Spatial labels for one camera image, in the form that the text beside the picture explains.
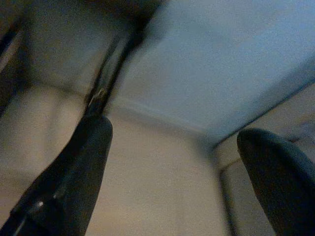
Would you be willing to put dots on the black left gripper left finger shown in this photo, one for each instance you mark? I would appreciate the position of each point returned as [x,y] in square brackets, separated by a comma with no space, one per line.
[73,172]

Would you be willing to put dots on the white sheeted bed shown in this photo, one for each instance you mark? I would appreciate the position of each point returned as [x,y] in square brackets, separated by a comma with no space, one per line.
[209,61]

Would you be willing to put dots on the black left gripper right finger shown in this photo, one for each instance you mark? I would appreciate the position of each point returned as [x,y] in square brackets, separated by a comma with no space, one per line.
[283,184]

